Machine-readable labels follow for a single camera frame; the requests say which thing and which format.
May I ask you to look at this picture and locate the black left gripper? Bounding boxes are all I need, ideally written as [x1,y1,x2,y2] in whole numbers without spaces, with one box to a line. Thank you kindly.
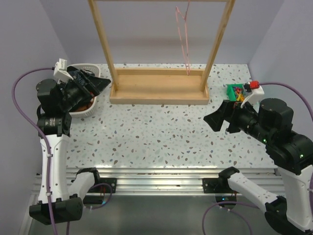
[58,69,110,111]

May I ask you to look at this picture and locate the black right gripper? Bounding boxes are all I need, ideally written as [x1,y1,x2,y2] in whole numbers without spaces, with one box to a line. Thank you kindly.
[204,98,273,143]

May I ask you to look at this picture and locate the pink wire hanger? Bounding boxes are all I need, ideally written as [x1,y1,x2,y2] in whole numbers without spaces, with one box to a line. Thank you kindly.
[175,0,191,75]

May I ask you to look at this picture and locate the navy striped underwear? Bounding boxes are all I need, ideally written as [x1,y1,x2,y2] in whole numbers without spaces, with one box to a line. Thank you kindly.
[67,69,95,85]

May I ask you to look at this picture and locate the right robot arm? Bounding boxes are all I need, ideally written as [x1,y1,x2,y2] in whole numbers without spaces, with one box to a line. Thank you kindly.
[204,98,313,235]

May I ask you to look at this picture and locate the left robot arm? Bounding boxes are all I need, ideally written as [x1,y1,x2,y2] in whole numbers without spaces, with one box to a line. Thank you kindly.
[29,70,111,225]

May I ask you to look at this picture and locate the white laundry basket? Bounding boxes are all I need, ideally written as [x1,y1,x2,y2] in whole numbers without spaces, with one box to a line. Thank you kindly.
[67,64,101,118]

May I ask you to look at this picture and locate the orange garment in basket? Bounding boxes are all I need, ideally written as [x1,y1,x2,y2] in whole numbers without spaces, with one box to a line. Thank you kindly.
[75,98,94,112]

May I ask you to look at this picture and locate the wooden hanging rack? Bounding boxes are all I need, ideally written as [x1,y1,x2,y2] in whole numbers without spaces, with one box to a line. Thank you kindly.
[87,0,237,106]

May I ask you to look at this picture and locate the green clothespin bin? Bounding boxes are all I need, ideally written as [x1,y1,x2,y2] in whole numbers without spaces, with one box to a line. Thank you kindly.
[226,84,245,102]

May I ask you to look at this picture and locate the colourful clothespins in bin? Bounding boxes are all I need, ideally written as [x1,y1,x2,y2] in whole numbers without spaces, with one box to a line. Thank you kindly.
[233,86,245,102]

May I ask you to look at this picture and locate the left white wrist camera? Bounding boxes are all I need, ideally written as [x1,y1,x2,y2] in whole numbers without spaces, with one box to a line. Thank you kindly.
[53,58,73,83]

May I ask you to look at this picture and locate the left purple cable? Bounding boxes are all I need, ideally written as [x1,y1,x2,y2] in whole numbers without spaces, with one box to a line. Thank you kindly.
[11,68,113,235]

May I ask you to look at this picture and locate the purple cable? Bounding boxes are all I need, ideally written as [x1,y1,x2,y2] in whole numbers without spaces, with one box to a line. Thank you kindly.
[11,68,113,235]
[201,82,313,235]

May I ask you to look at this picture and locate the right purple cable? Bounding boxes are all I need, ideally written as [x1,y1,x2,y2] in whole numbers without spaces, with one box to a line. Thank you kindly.
[201,82,313,235]

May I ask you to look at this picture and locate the aluminium mounting rail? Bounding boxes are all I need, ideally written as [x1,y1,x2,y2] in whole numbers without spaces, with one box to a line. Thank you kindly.
[34,167,287,196]

